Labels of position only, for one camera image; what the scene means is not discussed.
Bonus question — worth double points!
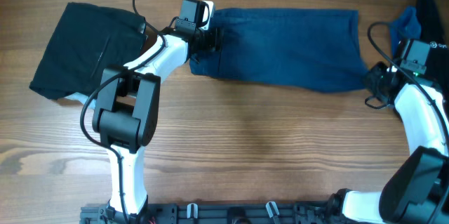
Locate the right black cable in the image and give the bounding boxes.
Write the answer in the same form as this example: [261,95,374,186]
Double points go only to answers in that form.
[364,21,449,147]

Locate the black folded garment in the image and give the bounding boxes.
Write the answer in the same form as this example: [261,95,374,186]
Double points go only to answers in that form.
[29,2,146,100]

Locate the blue garment in pile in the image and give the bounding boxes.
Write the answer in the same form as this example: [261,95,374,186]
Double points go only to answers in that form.
[389,6,422,55]

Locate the blue denim shorts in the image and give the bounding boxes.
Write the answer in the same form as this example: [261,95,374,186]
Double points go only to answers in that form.
[189,8,368,93]

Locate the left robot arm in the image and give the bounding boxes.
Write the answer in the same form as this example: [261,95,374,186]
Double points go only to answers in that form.
[92,0,220,223]

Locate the black garment with logo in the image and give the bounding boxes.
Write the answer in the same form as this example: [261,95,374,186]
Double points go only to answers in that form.
[415,0,448,102]

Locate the left black cable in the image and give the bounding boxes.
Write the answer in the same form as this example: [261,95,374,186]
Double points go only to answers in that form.
[79,0,189,224]

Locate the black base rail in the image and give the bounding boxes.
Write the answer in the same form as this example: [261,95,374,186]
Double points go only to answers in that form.
[79,201,352,224]

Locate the black cable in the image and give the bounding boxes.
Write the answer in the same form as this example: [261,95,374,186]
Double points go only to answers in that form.
[364,21,449,147]
[79,0,189,224]

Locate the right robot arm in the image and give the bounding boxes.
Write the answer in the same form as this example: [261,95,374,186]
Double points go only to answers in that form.
[324,39,448,223]

